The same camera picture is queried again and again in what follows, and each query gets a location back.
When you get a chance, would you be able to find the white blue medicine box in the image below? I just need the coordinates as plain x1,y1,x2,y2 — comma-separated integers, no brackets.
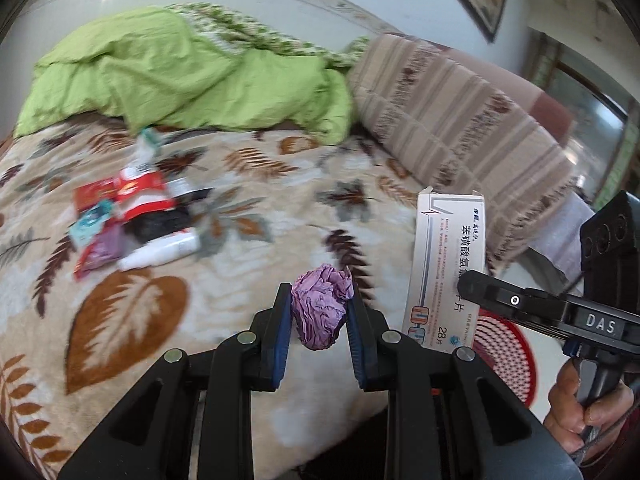
402,188,486,353

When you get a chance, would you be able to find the white spray bottle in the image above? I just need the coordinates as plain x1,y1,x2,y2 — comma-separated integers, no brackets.
117,228,201,271

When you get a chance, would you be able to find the purple paper ball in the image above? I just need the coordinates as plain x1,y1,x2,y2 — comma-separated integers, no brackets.
291,263,355,351

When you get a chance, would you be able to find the purple plastic wrapper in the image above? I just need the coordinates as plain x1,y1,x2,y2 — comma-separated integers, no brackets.
74,222,125,281

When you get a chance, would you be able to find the black plastic bag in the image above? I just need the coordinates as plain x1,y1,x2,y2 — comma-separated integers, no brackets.
126,206,192,244

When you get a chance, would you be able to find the light blue cartoon packet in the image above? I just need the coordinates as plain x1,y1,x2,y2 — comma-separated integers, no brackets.
68,200,114,250

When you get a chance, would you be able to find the red white foot patch box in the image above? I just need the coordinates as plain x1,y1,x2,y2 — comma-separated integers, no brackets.
115,166,176,222

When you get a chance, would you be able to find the red cigarette pack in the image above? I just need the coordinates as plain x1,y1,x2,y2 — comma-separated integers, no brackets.
73,178,116,216

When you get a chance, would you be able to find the blue white toothpaste box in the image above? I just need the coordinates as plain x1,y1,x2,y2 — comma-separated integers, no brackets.
165,178,213,205

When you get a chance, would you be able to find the person right hand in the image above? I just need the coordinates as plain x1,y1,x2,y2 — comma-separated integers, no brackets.
544,360,634,453

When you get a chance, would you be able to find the lavender tablecloth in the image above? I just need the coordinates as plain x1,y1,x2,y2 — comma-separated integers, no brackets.
520,192,594,294

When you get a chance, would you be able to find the red plastic basket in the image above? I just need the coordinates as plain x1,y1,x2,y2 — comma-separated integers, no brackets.
472,310,537,408

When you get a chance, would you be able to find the wooden framed glass door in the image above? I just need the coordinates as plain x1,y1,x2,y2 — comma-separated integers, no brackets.
523,29,639,209

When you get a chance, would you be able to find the striped beige bolster pillow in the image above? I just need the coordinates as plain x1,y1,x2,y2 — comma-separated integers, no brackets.
347,35,575,268

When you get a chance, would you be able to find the green duvet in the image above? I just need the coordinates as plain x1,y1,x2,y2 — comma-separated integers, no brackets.
14,2,369,145

